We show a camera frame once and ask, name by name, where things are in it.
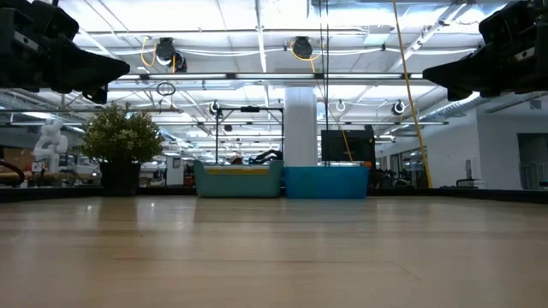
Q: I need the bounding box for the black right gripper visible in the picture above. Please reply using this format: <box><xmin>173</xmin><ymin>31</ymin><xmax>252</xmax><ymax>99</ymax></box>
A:
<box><xmin>422</xmin><ymin>0</ymin><xmax>548</xmax><ymax>103</ymax></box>

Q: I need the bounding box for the potted green plant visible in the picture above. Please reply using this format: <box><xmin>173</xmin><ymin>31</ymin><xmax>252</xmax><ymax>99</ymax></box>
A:
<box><xmin>80</xmin><ymin>101</ymin><xmax>166</xmax><ymax>198</ymax></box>

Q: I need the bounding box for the black aluminium table frame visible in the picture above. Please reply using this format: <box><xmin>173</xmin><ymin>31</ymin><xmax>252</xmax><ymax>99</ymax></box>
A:
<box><xmin>0</xmin><ymin>186</ymin><xmax>548</xmax><ymax>204</ymax></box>

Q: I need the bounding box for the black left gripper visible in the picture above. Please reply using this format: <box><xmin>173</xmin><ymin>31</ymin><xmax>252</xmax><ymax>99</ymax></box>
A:
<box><xmin>0</xmin><ymin>0</ymin><xmax>131</xmax><ymax>105</ymax></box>

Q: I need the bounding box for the yellow hanging cable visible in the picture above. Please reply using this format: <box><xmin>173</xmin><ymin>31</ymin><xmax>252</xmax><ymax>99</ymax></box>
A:
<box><xmin>391</xmin><ymin>0</ymin><xmax>433</xmax><ymax>188</ymax></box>

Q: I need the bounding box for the blue plastic bin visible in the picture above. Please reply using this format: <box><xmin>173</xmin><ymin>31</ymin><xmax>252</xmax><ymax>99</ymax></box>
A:
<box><xmin>282</xmin><ymin>165</ymin><xmax>370</xmax><ymax>200</ymax></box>

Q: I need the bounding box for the black frame rig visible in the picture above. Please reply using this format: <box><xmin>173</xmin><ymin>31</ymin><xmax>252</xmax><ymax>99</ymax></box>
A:
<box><xmin>213</xmin><ymin>105</ymin><xmax>285</xmax><ymax>166</ymax></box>

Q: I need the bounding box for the teal plastic bin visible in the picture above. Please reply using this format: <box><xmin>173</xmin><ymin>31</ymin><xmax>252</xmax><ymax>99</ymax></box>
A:
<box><xmin>193</xmin><ymin>159</ymin><xmax>284</xmax><ymax>198</ymax></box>

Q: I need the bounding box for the white floor device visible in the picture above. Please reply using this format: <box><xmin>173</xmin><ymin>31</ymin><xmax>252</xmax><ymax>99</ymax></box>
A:
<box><xmin>455</xmin><ymin>157</ymin><xmax>489</xmax><ymax>189</ymax></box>

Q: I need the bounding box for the white robot figure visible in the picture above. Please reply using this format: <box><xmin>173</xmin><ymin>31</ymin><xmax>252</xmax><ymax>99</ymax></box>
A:
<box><xmin>32</xmin><ymin>117</ymin><xmax>69</xmax><ymax>175</ymax></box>

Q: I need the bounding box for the white round pillar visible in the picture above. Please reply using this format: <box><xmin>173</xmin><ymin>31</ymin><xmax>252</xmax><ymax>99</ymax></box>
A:
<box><xmin>283</xmin><ymin>86</ymin><xmax>319</xmax><ymax>168</ymax></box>

